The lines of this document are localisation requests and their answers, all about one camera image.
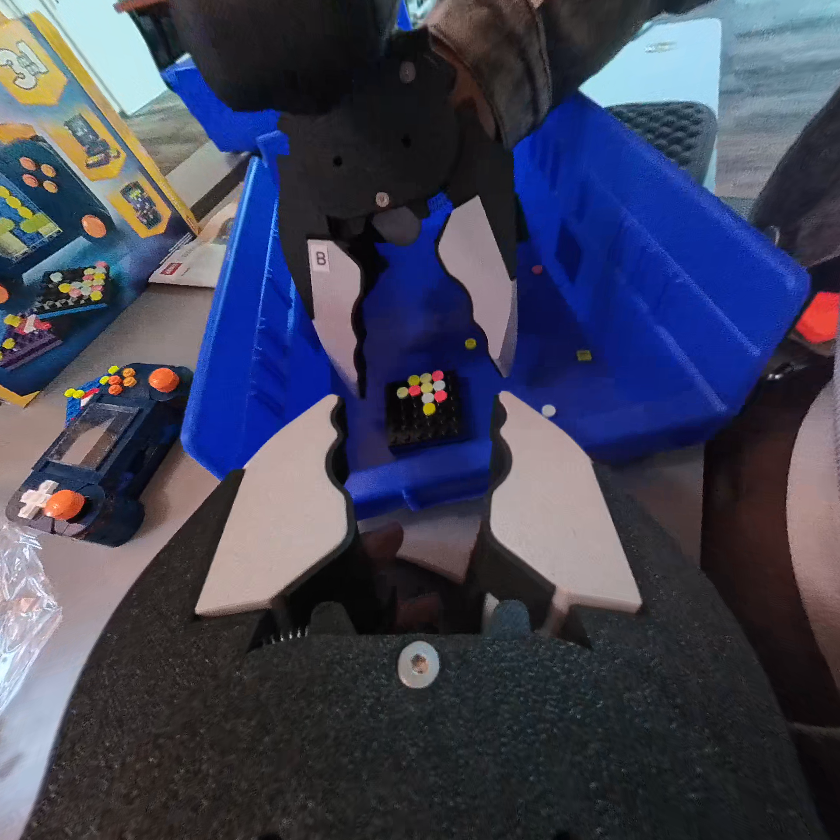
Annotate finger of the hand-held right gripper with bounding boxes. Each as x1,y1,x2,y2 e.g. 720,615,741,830
436,196,521,379
306,238,378,400

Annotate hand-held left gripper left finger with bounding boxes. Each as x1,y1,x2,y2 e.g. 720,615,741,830
193,394,359,630

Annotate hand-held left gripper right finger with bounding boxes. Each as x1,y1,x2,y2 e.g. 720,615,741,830
481,390,644,636

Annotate black blue brick plate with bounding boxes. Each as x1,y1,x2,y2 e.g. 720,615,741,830
384,371,468,457

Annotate blue plastic bin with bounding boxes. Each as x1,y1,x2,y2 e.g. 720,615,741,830
180,92,811,519
163,58,283,155

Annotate instruction booklet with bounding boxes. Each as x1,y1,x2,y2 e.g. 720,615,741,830
147,200,240,290

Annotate brick game console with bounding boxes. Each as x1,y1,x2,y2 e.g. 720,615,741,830
5,363,194,547

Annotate black dimpled pad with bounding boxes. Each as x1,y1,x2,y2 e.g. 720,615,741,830
604,101,718,188

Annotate person's leg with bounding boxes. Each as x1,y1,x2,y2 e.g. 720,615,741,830
702,341,840,840

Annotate clear plastic bag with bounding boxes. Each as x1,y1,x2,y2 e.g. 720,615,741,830
0,525,63,716

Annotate blue toy set box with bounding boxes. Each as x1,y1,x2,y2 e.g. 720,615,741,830
0,10,201,408

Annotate dark bag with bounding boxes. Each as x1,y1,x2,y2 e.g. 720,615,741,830
748,85,840,270

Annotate orange striped item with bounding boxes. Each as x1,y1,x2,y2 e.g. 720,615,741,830
791,289,840,345

